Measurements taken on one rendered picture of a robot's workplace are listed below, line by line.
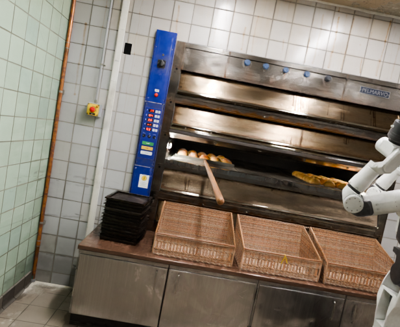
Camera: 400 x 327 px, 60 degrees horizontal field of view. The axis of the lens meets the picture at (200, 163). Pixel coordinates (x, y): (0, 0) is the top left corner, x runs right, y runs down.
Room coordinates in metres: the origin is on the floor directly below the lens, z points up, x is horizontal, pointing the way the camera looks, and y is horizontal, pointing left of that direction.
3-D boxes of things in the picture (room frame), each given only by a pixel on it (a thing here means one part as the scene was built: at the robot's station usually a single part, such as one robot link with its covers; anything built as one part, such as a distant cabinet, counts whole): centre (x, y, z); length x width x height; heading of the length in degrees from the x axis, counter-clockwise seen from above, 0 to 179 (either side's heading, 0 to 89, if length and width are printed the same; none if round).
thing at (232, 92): (2.78, -0.62, 1.80); 1.79 x 0.11 x 0.19; 92
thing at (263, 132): (2.78, -0.62, 1.54); 1.79 x 0.11 x 0.19; 92
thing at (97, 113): (2.68, 0.88, 1.46); 0.10 x 0.07 x 0.10; 92
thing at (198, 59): (2.80, -0.62, 1.99); 1.80 x 0.08 x 0.21; 92
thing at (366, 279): (2.53, -1.25, 0.72); 0.56 x 0.49 x 0.28; 91
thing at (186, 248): (2.49, -0.06, 0.72); 0.56 x 0.49 x 0.28; 92
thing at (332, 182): (3.24, -1.18, 1.21); 0.61 x 0.48 x 0.06; 2
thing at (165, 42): (3.67, 0.46, 1.07); 1.93 x 0.16 x 2.15; 2
